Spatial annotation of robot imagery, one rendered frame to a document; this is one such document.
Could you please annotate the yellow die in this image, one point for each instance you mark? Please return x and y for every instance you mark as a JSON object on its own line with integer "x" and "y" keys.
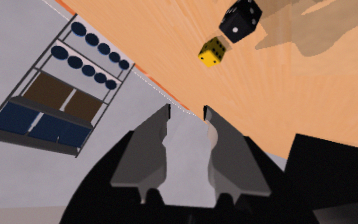
{"x": 212, "y": 52}

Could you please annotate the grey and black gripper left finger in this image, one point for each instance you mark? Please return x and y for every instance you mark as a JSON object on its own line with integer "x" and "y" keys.
{"x": 121, "y": 178}

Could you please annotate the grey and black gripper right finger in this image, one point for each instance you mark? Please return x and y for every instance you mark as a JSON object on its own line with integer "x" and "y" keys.
{"x": 238, "y": 166}

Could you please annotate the black die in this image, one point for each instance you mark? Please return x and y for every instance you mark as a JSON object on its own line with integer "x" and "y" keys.
{"x": 240, "y": 20}

